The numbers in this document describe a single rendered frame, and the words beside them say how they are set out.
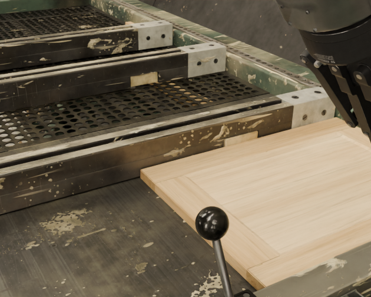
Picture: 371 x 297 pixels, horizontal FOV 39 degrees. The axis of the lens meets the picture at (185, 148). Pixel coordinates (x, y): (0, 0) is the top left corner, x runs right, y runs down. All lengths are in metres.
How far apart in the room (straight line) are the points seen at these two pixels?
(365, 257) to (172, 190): 0.33
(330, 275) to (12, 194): 0.49
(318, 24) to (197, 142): 0.63
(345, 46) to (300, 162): 0.61
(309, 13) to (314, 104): 0.78
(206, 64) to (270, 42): 1.30
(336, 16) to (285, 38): 2.32
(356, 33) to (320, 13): 0.04
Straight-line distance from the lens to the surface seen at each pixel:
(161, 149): 0.96
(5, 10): 2.29
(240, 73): 1.47
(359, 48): 0.41
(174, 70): 1.42
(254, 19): 2.91
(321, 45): 0.42
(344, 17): 0.39
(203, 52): 1.46
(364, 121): 0.53
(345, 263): 0.73
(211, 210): 0.58
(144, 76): 1.39
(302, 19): 0.40
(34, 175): 0.88
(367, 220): 0.86
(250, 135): 1.06
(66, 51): 1.61
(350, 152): 1.07
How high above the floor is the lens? 1.85
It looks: 39 degrees down
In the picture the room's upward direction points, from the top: 70 degrees counter-clockwise
